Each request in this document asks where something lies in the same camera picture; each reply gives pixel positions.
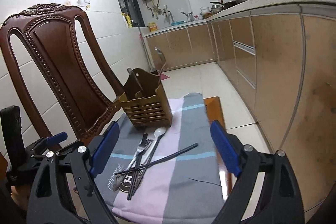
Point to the silver metal spoon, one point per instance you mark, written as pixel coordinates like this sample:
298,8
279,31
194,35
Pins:
162,58

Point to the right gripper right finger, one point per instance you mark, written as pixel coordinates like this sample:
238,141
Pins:
280,199

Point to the brown lower kitchen cabinets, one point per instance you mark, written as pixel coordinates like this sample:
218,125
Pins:
281,60

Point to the white plastic spoon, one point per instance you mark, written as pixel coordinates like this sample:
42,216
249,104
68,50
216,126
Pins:
144,157

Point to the brown wooden utensil holder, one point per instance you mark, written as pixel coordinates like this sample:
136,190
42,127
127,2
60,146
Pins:
149,108

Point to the silver metal fork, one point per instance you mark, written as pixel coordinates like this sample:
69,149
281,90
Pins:
141,148

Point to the black frying pan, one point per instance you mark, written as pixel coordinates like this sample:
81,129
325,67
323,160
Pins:
225,5

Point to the yellow box on counter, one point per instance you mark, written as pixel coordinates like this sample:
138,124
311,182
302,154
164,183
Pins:
152,26

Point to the black metal spoon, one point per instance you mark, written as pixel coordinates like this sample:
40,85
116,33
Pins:
134,77

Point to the grey pink checked cloth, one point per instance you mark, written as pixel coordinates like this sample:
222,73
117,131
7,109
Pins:
185,189

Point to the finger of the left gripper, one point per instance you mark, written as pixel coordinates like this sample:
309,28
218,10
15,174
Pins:
56,139

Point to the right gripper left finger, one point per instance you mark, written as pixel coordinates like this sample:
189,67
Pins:
47,202

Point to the brown carved wooden chair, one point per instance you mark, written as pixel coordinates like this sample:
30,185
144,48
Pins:
48,33

